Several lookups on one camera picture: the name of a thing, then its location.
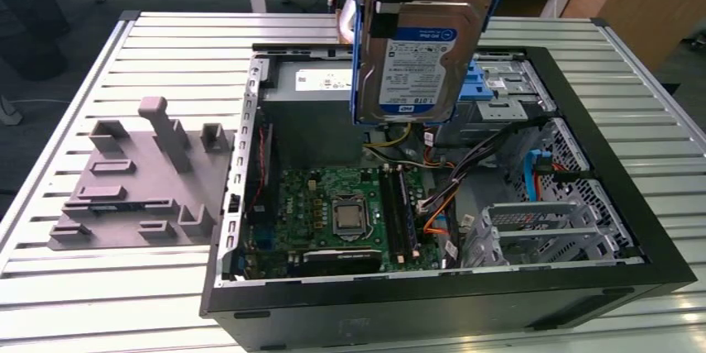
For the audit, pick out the blue plastic drive latch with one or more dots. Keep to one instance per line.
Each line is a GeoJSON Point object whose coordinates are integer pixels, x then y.
{"type": "Point", "coordinates": [482, 84]}

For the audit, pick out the green motherboard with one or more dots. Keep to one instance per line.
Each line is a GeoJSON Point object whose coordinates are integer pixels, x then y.
{"type": "Point", "coordinates": [298, 187]}

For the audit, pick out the hard disk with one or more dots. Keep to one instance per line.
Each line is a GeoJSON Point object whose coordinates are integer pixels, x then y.
{"type": "Point", "coordinates": [420, 68]}

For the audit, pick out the grey power supply unit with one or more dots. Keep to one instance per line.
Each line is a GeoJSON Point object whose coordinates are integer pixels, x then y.
{"type": "Point", "coordinates": [309, 130]}

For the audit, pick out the grey stand foot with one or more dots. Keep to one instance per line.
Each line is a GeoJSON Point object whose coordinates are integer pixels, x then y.
{"type": "Point", "coordinates": [10, 115]}

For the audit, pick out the silver CPU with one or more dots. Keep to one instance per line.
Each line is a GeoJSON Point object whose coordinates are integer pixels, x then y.
{"type": "Point", "coordinates": [349, 216]}

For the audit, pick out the metal disk bay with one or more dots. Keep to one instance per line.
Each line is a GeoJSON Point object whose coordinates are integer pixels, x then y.
{"type": "Point", "coordinates": [552, 207]}

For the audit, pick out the CPU socket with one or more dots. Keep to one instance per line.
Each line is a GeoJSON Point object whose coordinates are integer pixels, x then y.
{"type": "Point", "coordinates": [350, 199]}

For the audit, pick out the black PC case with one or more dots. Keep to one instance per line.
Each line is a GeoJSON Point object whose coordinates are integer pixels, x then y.
{"type": "Point", "coordinates": [441, 311]}

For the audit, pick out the metal optical drive cage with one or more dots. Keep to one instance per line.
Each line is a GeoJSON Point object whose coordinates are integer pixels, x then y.
{"type": "Point", "coordinates": [500, 113]}

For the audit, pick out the RAM stick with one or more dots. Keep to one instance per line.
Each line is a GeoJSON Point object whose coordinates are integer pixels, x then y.
{"type": "Point", "coordinates": [117, 207]}
{"type": "Point", "coordinates": [409, 212]}

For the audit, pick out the grey parts rack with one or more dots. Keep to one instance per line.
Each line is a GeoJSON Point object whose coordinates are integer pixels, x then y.
{"type": "Point", "coordinates": [138, 187]}

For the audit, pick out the wooden cabinet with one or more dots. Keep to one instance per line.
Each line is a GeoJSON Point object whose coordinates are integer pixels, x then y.
{"type": "Point", "coordinates": [651, 6]}

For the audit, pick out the black graphics card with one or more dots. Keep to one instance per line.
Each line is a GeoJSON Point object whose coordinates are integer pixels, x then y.
{"type": "Point", "coordinates": [337, 262]}

